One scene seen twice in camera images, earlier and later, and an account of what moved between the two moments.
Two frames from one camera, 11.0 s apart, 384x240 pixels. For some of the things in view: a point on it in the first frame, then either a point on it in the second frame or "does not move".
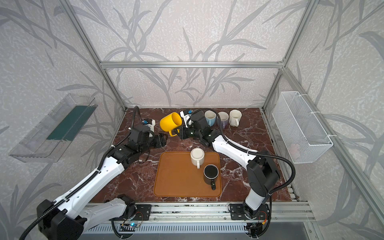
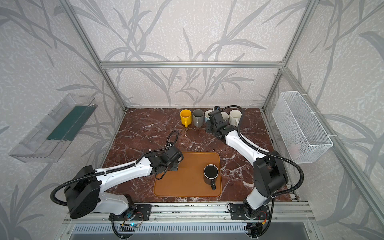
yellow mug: (170, 122) -> (186, 115)
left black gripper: (160, 140) -> (174, 159)
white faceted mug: (235, 116) does not move
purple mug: (223, 116) does not move
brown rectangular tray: (175, 175) does not move
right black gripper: (182, 132) -> (215, 115)
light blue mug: (210, 116) does not move
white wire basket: (304, 138) does not move
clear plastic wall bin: (48, 141) does not move
